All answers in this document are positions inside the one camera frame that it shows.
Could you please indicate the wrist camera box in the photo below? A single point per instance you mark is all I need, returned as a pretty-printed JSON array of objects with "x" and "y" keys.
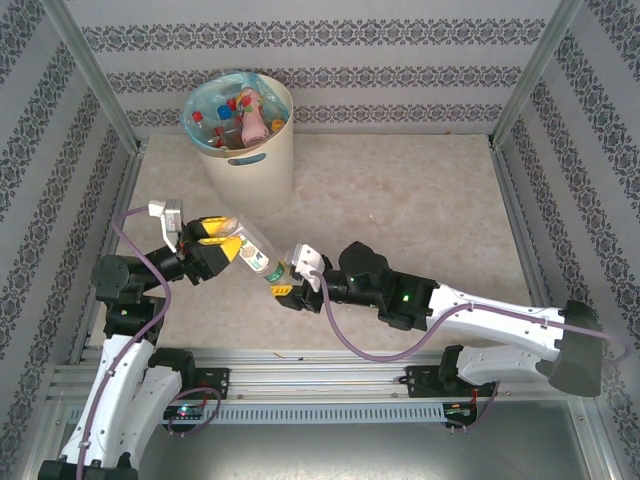
[
  {"x": 172, "y": 215},
  {"x": 307, "y": 260}
]

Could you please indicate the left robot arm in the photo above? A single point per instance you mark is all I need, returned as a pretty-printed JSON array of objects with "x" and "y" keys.
[{"x": 120, "y": 375}]

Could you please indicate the aluminium mounting rail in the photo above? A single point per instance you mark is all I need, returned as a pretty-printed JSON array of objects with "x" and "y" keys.
[{"x": 320, "y": 375}]

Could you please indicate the grey metal sheet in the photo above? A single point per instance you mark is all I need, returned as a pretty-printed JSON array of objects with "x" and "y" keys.
[{"x": 320, "y": 455}]

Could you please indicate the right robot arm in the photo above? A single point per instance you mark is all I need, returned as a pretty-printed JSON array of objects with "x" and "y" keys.
[{"x": 490, "y": 320}]

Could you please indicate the blue-green plastic bin liner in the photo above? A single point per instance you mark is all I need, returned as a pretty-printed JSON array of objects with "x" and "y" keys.
[{"x": 270, "y": 85}]

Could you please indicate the clear Coca-Cola bottle red cap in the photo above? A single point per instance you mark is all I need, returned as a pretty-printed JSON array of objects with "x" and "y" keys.
[{"x": 231, "y": 104}]

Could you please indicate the aluminium frame post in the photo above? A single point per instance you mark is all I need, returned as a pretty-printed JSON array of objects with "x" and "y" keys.
[
  {"x": 90, "y": 75},
  {"x": 537, "y": 75}
]

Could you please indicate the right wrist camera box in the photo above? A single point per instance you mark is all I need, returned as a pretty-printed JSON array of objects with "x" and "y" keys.
[{"x": 307, "y": 260}]

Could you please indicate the aluminium side rail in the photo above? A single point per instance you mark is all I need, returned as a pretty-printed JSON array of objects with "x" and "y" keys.
[
  {"x": 120, "y": 200},
  {"x": 512, "y": 200}
]

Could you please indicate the small controller board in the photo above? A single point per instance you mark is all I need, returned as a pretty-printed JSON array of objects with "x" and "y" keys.
[
  {"x": 460, "y": 410},
  {"x": 185, "y": 411}
]

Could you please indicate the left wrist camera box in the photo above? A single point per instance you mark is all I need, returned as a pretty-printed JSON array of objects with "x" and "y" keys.
[{"x": 172, "y": 215}]

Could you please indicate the cream plastic bin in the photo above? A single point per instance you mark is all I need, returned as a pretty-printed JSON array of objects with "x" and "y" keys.
[{"x": 255, "y": 185}]

